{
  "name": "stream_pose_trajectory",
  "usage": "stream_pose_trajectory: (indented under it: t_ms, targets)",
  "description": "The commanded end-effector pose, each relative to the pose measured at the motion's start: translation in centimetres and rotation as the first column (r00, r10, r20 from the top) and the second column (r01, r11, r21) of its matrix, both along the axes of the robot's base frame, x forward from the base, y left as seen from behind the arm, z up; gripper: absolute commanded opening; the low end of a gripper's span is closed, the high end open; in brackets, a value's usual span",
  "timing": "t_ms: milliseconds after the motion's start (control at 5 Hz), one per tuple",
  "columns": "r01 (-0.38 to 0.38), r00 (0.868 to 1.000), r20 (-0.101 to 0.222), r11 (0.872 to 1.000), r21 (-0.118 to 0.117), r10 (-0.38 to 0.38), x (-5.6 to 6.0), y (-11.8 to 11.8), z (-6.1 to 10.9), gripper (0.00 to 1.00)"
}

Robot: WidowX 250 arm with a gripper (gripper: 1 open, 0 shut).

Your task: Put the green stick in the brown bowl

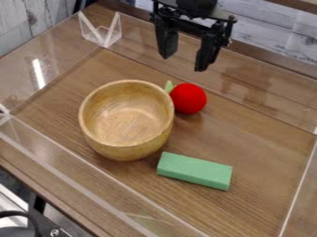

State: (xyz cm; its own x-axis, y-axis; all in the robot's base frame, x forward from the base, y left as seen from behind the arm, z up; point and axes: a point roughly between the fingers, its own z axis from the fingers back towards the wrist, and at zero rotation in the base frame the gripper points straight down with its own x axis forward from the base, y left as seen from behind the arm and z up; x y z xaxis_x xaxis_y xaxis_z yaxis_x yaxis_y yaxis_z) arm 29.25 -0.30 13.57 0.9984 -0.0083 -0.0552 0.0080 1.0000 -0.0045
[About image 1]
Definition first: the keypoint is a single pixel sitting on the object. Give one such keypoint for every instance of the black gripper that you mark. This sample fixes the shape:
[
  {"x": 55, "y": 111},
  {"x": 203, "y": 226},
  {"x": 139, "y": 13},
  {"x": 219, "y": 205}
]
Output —
[{"x": 191, "y": 16}]

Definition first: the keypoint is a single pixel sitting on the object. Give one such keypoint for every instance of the green rectangular block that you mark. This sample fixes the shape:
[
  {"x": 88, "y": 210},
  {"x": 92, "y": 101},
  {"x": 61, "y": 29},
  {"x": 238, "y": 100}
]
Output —
[{"x": 195, "y": 170}]

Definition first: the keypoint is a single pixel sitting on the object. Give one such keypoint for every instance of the small green object behind bowl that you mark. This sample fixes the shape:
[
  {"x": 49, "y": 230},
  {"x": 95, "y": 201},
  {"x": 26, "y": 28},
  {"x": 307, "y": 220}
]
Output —
[{"x": 168, "y": 87}]

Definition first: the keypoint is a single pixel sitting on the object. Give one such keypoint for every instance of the brown wooden bowl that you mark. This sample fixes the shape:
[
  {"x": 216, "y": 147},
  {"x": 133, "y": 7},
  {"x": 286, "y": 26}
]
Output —
[{"x": 125, "y": 119}]

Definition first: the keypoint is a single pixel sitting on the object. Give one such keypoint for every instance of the red ball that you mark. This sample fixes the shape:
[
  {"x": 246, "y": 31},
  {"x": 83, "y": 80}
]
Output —
[{"x": 188, "y": 97}]

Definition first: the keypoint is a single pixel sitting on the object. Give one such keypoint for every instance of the clear acrylic corner bracket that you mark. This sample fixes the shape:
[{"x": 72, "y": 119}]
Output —
[{"x": 104, "y": 36}]

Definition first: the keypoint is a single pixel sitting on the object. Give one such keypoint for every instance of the clear acrylic tray wall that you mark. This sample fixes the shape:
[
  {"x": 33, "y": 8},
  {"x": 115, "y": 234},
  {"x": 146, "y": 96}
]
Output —
[{"x": 97, "y": 202}]

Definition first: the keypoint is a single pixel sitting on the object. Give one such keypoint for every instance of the black table leg bracket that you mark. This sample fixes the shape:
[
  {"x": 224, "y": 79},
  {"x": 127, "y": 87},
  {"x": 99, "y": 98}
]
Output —
[{"x": 49, "y": 229}]

